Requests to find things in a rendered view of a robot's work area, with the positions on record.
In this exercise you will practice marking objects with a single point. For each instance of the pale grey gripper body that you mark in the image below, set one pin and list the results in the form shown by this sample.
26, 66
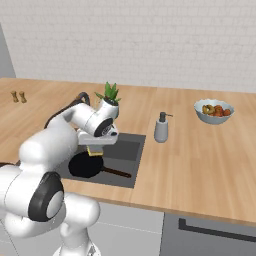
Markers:
96, 140

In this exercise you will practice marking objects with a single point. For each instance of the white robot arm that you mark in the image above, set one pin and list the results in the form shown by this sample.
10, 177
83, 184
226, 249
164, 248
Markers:
43, 150

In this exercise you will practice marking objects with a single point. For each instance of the yellow green sponge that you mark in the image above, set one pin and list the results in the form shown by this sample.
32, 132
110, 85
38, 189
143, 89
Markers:
95, 153

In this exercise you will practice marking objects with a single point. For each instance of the black frying pan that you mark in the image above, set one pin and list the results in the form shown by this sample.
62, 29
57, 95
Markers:
85, 166

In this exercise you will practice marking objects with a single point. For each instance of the dark grey sink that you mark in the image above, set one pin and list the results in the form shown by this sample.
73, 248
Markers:
124, 150

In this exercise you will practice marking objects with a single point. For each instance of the green plant in white pot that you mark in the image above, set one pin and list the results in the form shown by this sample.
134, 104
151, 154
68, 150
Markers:
111, 100

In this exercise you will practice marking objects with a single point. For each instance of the black curved tap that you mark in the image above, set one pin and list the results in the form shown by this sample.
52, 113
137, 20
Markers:
84, 96

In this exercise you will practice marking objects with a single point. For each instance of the grey soap dispenser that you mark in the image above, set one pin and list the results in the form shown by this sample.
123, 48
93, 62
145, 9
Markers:
161, 131

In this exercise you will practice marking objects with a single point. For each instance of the white drawer front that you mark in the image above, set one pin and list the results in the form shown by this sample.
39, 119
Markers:
133, 216

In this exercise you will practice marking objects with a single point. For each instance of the wooden shaker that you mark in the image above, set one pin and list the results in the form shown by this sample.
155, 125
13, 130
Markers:
14, 96
22, 97

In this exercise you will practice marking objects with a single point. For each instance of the white cupboard door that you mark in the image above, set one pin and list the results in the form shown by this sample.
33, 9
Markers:
130, 243

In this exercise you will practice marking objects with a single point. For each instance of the yellow green fruit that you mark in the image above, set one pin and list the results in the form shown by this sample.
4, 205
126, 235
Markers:
208, 109

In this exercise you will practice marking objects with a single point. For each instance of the pale blue bowl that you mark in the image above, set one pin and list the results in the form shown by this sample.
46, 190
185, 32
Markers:
213, 119

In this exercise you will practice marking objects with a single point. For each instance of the grey tall cabinet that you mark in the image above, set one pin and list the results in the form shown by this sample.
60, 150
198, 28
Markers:
6, 56

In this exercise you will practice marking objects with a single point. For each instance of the orange fruit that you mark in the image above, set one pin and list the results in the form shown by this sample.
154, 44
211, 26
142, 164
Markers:
218, 110

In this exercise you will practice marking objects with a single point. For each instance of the red fruit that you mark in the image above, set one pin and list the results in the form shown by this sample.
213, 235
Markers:
227, 112

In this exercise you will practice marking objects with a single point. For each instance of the grey dishwasher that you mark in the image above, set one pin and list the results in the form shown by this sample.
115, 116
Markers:
206, 243

